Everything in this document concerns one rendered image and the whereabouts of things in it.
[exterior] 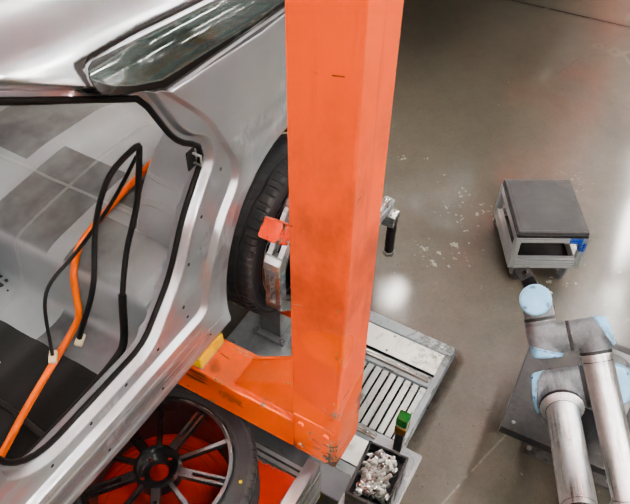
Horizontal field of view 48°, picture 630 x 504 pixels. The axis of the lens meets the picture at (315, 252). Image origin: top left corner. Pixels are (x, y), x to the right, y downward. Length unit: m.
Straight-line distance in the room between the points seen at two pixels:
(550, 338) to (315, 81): 1.16
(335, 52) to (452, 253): 2.58
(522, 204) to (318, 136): 2.31
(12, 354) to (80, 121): 0.95
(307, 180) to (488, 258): 2.38
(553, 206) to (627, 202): 0.81
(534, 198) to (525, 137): 1.04
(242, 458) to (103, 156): 1.18
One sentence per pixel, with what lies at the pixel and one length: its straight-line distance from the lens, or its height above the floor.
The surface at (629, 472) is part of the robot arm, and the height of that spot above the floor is 0.83.
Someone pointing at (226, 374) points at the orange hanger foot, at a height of 0.68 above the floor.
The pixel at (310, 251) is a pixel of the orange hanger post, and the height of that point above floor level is 1.48.
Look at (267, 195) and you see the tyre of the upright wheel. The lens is 2.29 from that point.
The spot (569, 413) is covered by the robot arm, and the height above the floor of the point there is 0.59.
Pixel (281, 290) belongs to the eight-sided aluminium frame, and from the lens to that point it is 2.39.
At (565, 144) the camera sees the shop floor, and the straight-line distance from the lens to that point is 4.66.
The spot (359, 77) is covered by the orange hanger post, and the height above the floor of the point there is 1.98.
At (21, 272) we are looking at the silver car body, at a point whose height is 0.86.
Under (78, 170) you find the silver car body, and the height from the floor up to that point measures 1.05.
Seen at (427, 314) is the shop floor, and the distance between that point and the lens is 3.45.
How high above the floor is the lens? 2.65
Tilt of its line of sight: 46 degrees down
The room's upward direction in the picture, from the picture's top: 1 degrees clockwise
